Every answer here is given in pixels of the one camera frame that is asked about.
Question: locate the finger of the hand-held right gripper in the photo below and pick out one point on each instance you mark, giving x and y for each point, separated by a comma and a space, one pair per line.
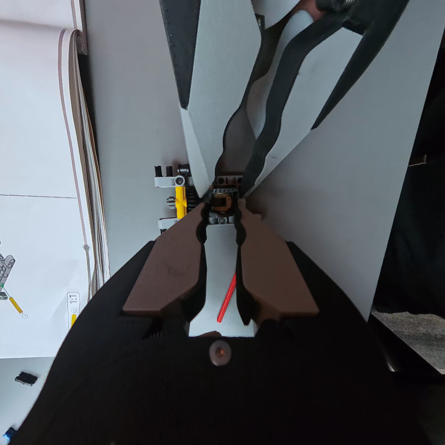
222, 62
313, 87

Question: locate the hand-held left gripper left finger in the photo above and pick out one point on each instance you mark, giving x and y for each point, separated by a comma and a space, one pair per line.
167, 274

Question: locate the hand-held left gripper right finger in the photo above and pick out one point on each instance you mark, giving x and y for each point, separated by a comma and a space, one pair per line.
274, 274

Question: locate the tan lego bevel gear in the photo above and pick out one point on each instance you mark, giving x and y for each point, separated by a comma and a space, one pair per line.
221, 203

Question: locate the grey lego frame assembly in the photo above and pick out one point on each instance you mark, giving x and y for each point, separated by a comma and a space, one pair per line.
167, 180

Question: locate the grey lego differential housing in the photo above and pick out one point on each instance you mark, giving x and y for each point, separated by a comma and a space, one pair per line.
222, 189

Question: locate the red lego axle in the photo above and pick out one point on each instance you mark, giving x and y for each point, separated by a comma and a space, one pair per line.
227, 299

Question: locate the lego instruction booklet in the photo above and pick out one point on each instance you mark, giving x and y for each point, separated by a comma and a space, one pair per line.
34, 173

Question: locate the small black lego piece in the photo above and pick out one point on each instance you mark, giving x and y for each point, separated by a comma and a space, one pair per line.
26, 379

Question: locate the small blue lego piece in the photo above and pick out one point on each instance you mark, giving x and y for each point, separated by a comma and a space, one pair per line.
8, 434

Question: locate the person's right hand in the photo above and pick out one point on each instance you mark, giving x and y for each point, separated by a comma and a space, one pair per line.
311, 7

